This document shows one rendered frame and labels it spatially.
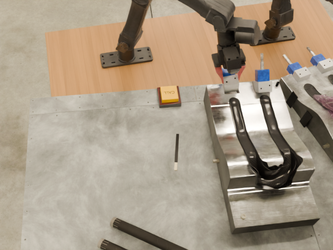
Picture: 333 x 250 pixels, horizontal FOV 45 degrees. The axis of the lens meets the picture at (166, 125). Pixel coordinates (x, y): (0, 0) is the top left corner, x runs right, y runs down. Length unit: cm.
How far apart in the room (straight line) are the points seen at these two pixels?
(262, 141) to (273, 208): 21
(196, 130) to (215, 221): 33
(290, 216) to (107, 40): 96
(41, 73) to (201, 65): 133
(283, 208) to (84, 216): 60
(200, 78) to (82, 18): 155
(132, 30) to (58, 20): 157
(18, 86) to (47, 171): 133
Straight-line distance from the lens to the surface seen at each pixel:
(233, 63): 124
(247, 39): 126
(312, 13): 193
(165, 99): 144
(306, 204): 132
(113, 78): 156
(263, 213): 127
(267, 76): 144
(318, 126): 147
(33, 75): 268
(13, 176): 233
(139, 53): 162
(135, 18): 140
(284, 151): 131
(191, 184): 133
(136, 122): 143
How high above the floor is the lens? 201
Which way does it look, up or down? 58 degrees down
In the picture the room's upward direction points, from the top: 4 degrees clockwise
